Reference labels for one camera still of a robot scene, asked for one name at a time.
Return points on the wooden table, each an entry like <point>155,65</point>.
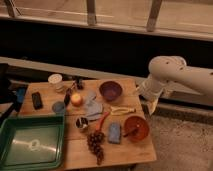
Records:
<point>76,152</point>

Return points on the blue sponge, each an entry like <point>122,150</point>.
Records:
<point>114,133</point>

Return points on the white paper cup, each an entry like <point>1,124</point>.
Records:
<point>56,81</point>

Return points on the purple bowl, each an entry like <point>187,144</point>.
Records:
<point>110,90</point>

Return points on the orange carrot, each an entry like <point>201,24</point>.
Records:
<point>101,121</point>

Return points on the yellow banana peel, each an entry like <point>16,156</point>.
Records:
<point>116,110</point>

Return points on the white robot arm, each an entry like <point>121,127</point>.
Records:
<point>163,69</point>

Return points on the blue round lid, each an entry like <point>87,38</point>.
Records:
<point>59,107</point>

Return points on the green plastic tray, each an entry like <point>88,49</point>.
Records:
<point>32,143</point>

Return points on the bunch of dark grapes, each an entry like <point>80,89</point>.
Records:
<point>94,141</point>

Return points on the dark chair at left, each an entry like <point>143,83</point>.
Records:
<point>8,96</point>

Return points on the grey blue cloth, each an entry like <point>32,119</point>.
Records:
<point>93,108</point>

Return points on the dark handled brush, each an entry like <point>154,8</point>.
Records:
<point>69,91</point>

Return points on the small black clip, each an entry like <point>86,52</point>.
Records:
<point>79,83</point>

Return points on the orange bowl with spoon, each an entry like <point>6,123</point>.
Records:
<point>136,128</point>

